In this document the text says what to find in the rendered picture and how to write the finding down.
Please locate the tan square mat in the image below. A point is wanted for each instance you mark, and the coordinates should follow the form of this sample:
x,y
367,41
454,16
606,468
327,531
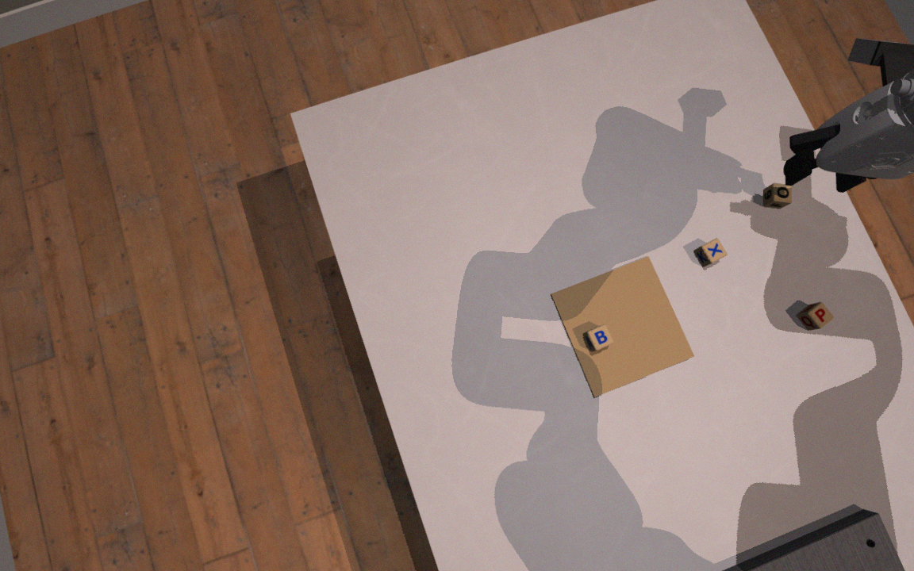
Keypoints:
x,y
632,303

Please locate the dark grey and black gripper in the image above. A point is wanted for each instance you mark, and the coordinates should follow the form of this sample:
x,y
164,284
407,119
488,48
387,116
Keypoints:
x,y
875,141

